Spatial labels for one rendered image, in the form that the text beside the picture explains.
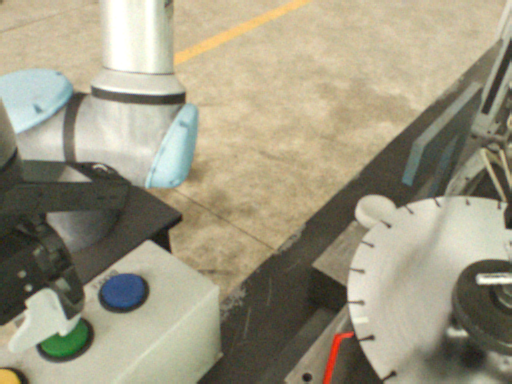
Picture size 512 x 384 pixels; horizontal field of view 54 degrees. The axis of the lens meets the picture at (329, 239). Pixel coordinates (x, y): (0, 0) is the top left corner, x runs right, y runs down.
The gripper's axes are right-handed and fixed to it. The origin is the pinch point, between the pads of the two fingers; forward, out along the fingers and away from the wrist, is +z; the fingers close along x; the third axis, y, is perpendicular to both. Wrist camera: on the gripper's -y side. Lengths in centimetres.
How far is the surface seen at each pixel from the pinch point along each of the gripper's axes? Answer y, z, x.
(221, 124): -131, 92, -101
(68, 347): 1.4, 1.8, 1.5
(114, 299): -4.8, 1.8, 0.5
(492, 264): -30.0, -3.4, 30.6
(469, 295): -24.3, -3.4, 30.2
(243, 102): -152, 92, -106
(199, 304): -10.1, 2.9, 6.8
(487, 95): -89, 9, 13
